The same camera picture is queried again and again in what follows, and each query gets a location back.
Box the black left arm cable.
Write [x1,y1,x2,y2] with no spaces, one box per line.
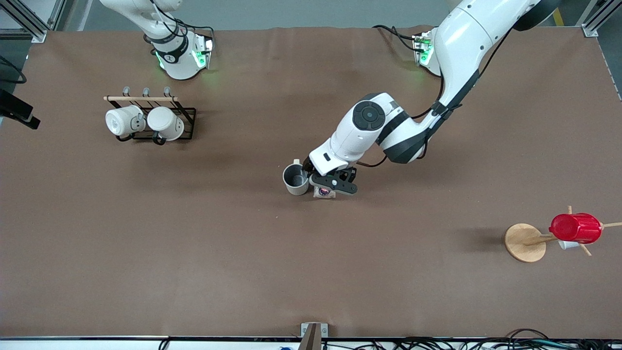
[356,27,513,169]

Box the aluminium frame profile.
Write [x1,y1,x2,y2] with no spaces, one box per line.
[0,0,66,43]
[581,0,622,37]

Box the plain white mug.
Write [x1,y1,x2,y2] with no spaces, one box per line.
[147,106,185,141]

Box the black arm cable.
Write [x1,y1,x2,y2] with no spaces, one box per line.
[356,27,513,169]
[0,54,27,84]

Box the wooden mug tree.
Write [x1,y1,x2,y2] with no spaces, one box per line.
[504,206,622,263]

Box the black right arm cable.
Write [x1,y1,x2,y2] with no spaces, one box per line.
[0,54,27,84]

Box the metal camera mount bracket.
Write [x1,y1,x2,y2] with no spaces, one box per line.
[300,322,328,350]

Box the black wire mug rack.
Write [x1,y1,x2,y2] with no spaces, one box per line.
[104,87,197,145]

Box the grey ceramic mug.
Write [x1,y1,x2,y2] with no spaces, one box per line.
[283,159,311,196]

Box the black looped cable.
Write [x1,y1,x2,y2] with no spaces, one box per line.
[505,329,550,341]

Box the black cable bundle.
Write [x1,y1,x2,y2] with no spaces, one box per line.
[321,335,622,350]

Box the black base cable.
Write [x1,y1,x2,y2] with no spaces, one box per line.
[173,18,215,47]
[372,24,423,53]

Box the red plastic cup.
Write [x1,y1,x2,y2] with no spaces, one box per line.
[549,213,603,245]

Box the white mug with face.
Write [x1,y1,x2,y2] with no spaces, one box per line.
[105,105,146,137]

